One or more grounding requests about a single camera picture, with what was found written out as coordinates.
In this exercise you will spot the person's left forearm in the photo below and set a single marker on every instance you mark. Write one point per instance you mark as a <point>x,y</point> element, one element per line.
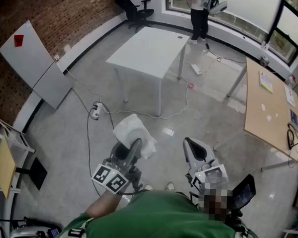
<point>104,204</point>

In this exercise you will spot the black and white device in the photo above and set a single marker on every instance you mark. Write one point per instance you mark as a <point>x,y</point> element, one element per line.
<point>28,230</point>

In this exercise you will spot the person's shoe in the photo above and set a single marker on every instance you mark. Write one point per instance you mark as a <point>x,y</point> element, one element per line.
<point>169,186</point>
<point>148,187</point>

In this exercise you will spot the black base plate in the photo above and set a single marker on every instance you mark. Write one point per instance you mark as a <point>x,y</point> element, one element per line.
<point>37,173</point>

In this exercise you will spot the pink round lid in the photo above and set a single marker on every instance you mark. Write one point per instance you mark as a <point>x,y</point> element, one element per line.
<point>191,86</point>

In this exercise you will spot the black chest-mounted phone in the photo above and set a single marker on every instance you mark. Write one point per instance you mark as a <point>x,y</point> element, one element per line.
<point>244,193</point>

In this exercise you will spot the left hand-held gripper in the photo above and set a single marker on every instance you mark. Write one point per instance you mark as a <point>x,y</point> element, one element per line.
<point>111,178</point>

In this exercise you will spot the white chest harness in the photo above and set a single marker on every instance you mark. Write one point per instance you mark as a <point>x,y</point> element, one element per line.
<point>77,233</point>

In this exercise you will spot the light wooden table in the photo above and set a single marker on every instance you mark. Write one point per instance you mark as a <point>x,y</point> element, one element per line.
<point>266,122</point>

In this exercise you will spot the blue book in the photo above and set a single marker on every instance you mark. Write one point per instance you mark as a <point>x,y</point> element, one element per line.
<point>295,118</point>

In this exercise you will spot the white table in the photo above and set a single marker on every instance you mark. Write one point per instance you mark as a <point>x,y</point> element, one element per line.
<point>150,49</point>

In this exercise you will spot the white metal rack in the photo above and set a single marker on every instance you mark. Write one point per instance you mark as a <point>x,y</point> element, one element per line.
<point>13,138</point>

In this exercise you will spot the grey panel board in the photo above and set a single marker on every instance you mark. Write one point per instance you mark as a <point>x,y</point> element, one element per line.
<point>32,60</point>

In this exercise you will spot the person's green shirt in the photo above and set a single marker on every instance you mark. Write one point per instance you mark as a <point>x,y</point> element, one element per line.
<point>158,221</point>

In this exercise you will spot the glass jar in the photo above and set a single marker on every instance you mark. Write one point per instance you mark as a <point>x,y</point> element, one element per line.
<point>265,61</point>

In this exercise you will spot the yellow-green notebook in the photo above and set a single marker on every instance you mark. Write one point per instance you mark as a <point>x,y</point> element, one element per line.
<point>266,82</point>

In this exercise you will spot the white round object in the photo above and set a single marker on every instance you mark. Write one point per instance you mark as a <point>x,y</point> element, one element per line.
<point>218,7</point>

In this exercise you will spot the white paper scrap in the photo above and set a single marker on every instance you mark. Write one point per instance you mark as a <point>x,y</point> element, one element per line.
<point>263,106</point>
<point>269,118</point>

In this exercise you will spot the wooden board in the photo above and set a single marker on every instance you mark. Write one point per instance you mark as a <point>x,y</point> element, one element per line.
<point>4,168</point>

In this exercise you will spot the person's right forearm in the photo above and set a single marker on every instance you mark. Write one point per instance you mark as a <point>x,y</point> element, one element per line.
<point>214,206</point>

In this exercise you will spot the white power strip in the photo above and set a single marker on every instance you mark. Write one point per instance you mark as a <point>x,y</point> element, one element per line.
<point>196,69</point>
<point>96,110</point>

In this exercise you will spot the small clear bottle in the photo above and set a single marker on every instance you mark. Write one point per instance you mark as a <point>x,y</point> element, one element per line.
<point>265,45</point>

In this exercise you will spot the person's right shoe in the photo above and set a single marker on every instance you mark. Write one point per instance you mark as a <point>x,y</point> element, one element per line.
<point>169,186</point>

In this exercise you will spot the white paper sheet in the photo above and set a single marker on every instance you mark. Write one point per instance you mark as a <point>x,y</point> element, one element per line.
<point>289,96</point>

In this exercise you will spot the black office chair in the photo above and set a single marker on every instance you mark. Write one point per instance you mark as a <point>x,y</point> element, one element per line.
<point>134,10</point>

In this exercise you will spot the black phone mount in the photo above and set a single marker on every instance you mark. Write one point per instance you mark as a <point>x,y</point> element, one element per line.
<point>234,220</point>

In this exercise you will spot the white wall socket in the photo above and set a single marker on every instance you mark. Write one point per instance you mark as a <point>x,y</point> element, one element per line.
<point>56,57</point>

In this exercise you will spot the person's left shoe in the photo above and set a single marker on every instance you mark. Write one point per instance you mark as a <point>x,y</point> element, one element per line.
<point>148,187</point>

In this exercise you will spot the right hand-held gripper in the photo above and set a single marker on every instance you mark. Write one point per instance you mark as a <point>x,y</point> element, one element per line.
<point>211,174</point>

